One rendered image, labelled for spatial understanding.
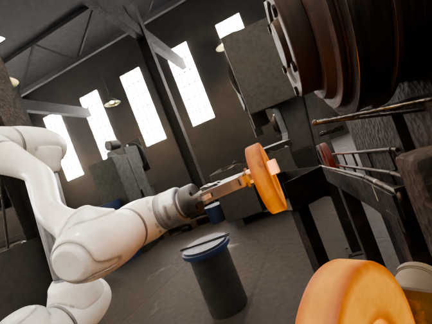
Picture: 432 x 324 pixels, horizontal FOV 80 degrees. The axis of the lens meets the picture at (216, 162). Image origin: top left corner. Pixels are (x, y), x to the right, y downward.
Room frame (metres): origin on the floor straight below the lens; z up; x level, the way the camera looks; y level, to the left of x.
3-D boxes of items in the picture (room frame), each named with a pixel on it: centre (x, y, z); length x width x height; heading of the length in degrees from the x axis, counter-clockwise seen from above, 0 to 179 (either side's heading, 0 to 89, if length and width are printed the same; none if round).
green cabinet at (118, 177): (4.14, 1.51, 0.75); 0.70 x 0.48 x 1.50; 165
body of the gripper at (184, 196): (0.60, 0.06, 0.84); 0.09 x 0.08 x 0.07; 75
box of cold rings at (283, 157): (3.46, -0.43, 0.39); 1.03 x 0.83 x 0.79; 79
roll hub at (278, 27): (0.65, -0.28, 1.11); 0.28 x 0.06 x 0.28; 165
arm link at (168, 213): (0.62, 0.13, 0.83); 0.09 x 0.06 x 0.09; 165
